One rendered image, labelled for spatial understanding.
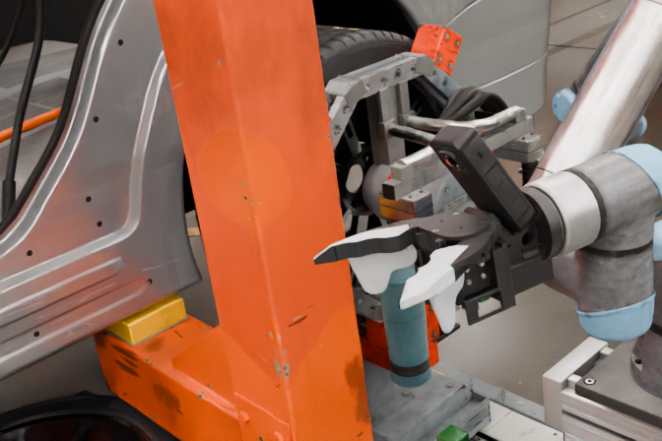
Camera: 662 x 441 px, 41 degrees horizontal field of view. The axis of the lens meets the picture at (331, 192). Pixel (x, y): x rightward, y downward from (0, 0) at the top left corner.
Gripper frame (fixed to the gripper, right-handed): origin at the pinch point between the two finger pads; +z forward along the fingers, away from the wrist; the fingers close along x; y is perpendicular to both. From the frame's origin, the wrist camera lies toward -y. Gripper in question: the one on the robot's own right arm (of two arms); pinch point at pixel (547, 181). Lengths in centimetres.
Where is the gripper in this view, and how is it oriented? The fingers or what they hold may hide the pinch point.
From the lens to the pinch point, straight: 194.6
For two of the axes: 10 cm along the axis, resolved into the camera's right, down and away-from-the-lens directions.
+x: 6.8, 2.1, -7.1
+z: -7.2, 3.5, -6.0
